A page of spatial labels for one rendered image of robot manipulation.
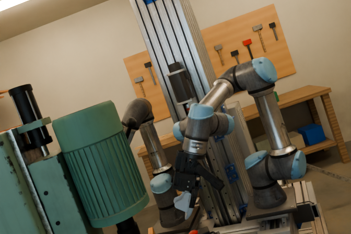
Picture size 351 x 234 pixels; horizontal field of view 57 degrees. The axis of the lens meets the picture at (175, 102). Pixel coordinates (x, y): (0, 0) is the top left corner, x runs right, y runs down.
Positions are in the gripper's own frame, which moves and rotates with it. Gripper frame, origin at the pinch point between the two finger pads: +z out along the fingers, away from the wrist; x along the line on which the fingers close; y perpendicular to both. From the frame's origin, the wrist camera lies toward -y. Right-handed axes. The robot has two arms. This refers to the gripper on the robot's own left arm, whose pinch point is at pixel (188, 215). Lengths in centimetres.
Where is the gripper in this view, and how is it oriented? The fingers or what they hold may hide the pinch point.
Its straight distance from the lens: 108.7
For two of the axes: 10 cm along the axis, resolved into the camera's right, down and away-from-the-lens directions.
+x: 0.8, 0.5, -10.0
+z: -1.8, 9.8, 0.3
